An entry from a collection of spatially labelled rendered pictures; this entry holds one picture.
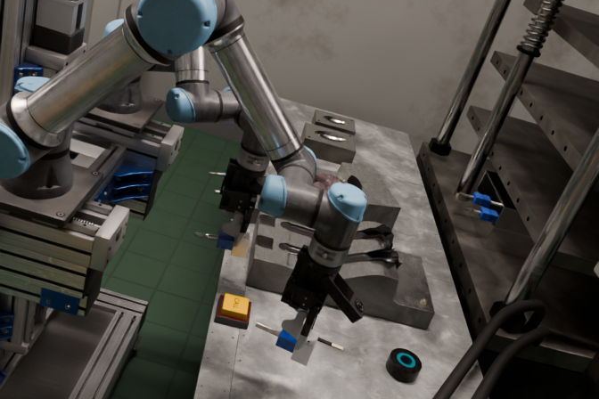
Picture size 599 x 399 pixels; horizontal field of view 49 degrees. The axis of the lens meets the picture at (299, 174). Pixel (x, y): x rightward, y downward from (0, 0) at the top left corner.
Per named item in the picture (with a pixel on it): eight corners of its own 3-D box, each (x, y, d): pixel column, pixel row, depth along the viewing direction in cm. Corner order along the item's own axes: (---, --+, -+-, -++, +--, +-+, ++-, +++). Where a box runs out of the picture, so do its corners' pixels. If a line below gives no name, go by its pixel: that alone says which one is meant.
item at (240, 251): (192, 248, 161) (196, 231, 158) (193, 237, 165) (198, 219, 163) (244, 258, 163) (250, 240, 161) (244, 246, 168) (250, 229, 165)
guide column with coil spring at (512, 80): (423, 266, 273) (570, -50, 214) (422, 258, 277) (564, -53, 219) (436, 270, 273) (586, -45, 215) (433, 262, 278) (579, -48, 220)
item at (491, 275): (482, 348, 189) (490, 333, 187) (418, 151, 305) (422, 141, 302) (742, 412, 199) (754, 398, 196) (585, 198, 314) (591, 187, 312)
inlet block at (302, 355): (249, 340, 139) (255, 321, 137) (257, 326, 143) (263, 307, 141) (306, 366, 137) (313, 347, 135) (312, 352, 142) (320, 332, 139)
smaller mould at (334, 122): (311, 134, 268) (315, 121, 266) (311, 121, 280) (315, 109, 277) (351, 145, 270) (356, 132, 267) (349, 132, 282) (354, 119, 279)
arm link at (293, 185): (261, 191, 132) (314, 207, 133) (252, 219, 122) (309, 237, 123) (272, 157, 129) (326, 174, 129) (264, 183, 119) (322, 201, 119)
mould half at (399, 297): (245, 285, 171) (258, 243, 165) (253, 231, 194) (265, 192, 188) (426, 329, 177) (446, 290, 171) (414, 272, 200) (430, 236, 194)
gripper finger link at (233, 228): (216, 242, 160) (225, 207, 158) (240, 247, 161) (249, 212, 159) (217, 247, 157) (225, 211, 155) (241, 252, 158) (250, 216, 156)
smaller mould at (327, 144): (299, 153, 249) (305, 137, 246) (300, 137, 262) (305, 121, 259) (350, 167, 251) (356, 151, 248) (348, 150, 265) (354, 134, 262)
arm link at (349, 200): (328, 174, 125) (371, 188, 126) (311, 222, 130) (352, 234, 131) (325, 193, 118) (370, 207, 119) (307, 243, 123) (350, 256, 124)
